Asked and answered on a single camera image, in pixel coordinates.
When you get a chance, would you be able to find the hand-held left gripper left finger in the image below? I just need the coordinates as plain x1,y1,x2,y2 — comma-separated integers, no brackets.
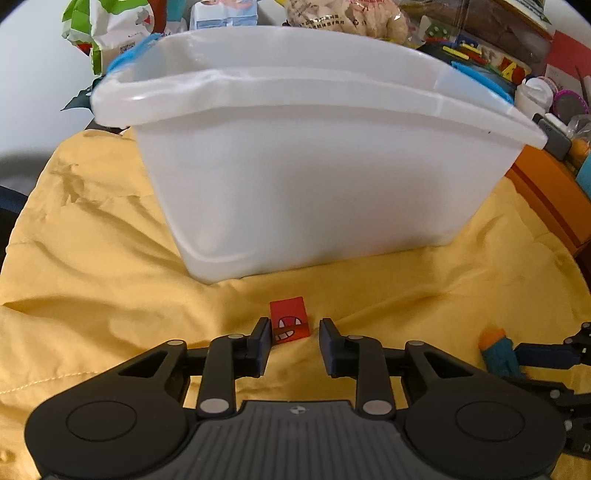
117,316,272,418

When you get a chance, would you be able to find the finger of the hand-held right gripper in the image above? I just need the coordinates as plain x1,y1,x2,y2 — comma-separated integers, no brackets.
513,323,591,370
501,375,578,410

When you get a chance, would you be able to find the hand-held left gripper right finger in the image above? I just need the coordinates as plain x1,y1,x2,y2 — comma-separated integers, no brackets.
320,318,476,418

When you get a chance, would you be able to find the red block with face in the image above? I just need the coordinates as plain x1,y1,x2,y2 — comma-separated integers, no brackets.
270,298,309,342

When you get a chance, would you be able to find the blue toy cannon orange tip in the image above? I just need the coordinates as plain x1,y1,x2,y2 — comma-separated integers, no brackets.
478,327,525,377

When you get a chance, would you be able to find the white plastic container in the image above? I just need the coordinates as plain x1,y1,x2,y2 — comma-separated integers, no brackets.
91,25,549,284

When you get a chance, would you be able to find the orange box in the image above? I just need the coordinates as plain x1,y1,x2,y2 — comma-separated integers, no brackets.
505,148,591,257

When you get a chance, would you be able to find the yellow blanket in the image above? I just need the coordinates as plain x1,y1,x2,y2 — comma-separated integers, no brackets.
0,127,591,480

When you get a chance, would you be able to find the light blue box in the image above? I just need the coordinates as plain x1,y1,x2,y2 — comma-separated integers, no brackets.
575,152,591,195

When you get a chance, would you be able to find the grey power bank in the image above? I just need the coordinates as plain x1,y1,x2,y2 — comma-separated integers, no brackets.
533,113,573,160

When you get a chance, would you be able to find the purple round object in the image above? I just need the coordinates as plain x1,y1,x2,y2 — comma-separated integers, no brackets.
551,88,589,116

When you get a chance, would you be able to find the white jar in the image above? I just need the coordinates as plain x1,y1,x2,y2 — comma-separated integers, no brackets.
515,76,555,112

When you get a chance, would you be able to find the black bag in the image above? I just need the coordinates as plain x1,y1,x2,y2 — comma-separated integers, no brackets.
0,185,28,217

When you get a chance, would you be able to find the red box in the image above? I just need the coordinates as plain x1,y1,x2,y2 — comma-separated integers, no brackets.
545,30,591,93

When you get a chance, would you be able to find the colourful toy box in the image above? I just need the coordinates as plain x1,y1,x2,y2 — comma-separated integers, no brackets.
422,23,532,84

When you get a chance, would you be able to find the clear bag of crackers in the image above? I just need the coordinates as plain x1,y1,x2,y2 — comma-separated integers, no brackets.
281,0,409,44

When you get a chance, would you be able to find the white and blue pack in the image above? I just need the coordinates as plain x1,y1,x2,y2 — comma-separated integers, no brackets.
190,0,259,31

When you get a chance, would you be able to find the green and white snack bag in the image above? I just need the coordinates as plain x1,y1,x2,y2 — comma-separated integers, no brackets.
62,0,160,75

